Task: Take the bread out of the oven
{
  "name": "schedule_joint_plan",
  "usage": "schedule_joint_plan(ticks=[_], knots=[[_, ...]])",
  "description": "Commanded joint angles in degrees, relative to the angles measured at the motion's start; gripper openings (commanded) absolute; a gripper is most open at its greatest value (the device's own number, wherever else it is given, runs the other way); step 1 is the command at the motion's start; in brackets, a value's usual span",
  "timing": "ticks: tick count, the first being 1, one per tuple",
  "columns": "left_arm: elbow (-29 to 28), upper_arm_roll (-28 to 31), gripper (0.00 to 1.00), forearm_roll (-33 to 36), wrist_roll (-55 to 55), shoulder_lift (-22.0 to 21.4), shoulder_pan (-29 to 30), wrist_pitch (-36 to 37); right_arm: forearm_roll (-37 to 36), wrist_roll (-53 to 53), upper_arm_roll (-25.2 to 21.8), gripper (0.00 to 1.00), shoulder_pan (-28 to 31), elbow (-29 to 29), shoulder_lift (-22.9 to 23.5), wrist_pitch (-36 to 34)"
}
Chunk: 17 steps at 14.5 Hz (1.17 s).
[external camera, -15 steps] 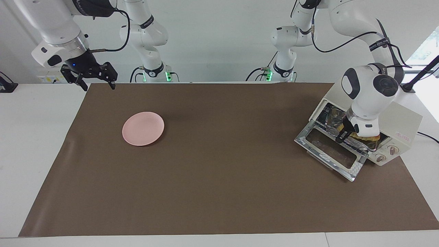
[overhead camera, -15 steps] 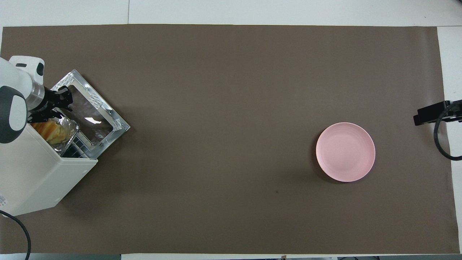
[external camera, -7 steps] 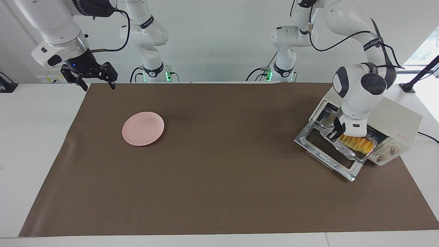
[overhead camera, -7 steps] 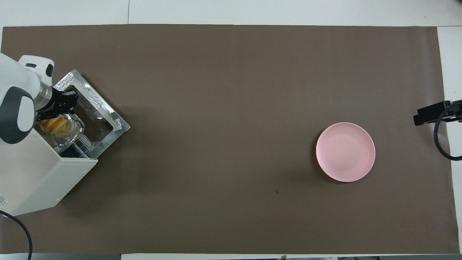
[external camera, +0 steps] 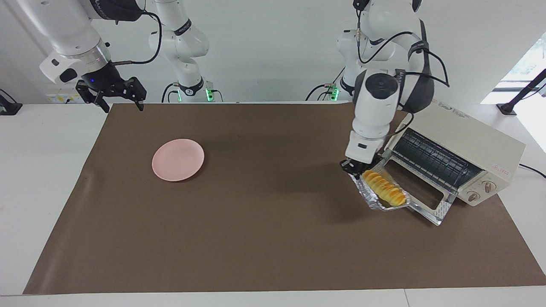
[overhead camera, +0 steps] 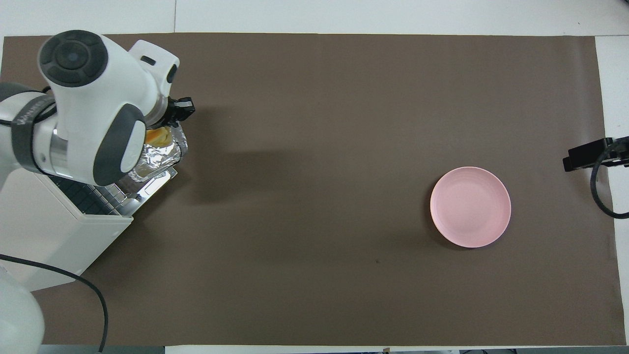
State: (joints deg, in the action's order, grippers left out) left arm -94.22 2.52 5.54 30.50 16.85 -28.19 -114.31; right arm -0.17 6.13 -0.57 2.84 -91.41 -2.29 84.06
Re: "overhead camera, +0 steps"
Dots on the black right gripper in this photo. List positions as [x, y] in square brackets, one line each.
[589, 153]

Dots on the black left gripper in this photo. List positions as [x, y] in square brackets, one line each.
[181, 109]

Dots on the golden ridged bread loaf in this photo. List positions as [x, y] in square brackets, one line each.
[159, 136]

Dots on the aluminium foil tray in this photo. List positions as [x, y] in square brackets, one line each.
[159, 160]

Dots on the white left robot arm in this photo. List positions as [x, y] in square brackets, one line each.
[98, 83]

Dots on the glass oven door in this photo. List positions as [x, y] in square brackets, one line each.
[152, 187]

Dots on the cream toaster oven body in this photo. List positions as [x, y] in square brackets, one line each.
[49, 236]

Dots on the pink round plate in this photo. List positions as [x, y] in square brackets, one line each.
[470, 207]

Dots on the brown table mat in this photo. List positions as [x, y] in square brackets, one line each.
[314, 196]

